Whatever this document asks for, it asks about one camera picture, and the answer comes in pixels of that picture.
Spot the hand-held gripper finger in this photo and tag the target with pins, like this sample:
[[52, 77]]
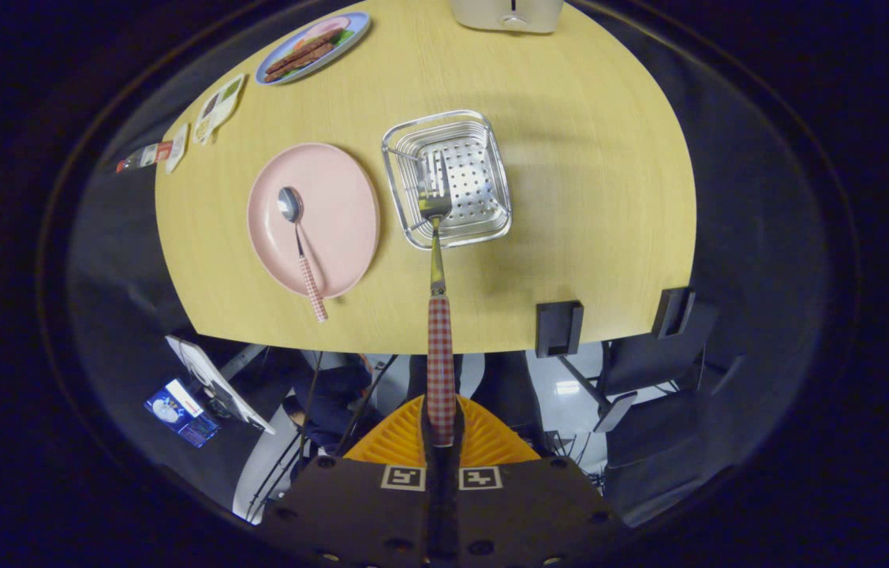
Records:
[[432, 505], [452, 505]]

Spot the black table clamp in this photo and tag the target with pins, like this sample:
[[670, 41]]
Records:
[[558, 327], [673, 312]]

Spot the black office chair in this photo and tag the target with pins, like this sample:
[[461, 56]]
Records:
[[649, 363]]

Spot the white tilted panel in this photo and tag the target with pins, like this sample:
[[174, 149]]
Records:
[[211, 379]]

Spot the blue lit screen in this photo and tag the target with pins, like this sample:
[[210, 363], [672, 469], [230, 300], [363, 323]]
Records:
[[180, 414]]

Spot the pink plate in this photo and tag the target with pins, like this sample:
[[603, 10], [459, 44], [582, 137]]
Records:
[[341, 213]]

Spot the perforated metal basket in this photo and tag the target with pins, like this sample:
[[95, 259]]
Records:
[[479, 185]]

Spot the white square coaster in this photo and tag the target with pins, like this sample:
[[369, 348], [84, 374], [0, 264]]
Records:
[[177, 147]]

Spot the clear bottle red label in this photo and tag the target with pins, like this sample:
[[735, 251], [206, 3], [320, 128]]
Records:
[[146, 155]]

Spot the white printed card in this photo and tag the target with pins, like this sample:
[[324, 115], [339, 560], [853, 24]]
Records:
[[217, 106]]

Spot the blue plate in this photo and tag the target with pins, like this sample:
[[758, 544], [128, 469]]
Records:
[[278, 75]]

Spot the brown sausage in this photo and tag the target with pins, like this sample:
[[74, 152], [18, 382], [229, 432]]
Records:
[[300, 63], [300, 50]]

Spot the green lettuce leaf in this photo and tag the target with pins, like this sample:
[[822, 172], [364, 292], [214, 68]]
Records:
[[343, 37]]

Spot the pink ham slice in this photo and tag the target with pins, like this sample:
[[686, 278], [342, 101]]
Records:
[[327, 28]]

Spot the cream toaster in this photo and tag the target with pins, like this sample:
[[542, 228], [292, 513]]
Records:
[[491, 16]]

